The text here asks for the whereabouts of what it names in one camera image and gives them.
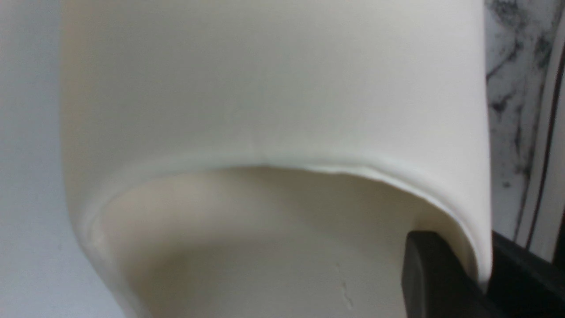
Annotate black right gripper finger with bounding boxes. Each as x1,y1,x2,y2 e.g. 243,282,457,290
401,231,565,318

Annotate cream foam slipper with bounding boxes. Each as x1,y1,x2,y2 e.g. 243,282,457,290
60,0,493,318

